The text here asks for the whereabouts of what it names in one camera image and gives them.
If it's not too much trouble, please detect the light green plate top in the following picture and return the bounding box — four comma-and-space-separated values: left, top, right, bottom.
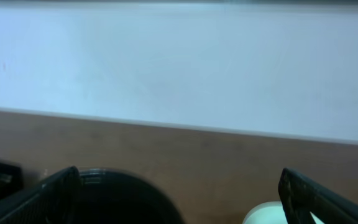
242, 200, 326, 224

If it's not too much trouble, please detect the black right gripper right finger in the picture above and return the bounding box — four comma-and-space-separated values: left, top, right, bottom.
278, 168, 358, 224

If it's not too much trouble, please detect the round black tray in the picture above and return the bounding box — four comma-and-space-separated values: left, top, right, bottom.
70, 169, 185, 224

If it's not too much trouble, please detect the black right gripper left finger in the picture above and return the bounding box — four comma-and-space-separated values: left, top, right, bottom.
0, 166, 81, 224

